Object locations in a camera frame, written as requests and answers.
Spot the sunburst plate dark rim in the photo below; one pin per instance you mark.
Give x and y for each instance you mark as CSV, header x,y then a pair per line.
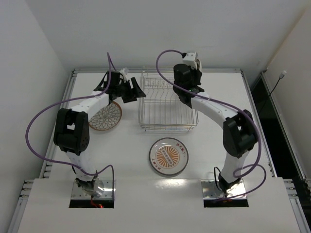
x,y
168,157

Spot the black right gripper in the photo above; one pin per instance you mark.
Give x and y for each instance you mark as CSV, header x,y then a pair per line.
x,y
197,73

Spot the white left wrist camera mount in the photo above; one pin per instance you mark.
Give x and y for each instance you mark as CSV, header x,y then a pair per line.
x,y
124,72

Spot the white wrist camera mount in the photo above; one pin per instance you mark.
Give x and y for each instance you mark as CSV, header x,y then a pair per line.
x,y
190,59
124,72

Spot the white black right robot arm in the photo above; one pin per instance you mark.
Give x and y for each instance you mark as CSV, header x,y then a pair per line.
x,y
239,136

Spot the chrome wire dish rack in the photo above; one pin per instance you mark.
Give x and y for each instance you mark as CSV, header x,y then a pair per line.
x,y
161,108

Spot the black wall cable white plug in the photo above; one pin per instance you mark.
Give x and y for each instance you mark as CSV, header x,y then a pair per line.
x,y
281,76

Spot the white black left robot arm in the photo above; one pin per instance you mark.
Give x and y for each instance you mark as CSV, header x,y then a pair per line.
x,y
71,133

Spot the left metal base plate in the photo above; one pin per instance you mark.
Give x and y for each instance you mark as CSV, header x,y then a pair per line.
x,y
107,189

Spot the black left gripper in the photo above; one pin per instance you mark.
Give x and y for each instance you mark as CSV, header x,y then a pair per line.
x,y
129,91

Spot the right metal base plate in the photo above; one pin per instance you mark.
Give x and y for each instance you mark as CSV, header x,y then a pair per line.
x,y
211,192

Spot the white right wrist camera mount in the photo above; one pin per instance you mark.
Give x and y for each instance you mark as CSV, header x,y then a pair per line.
x,y
190,59

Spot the floral plate orange rim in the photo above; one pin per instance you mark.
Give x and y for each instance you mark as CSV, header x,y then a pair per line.
x,y
199,63
106,118

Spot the metal base plate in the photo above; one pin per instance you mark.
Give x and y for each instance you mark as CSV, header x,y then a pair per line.
x,y
211,192
107,189

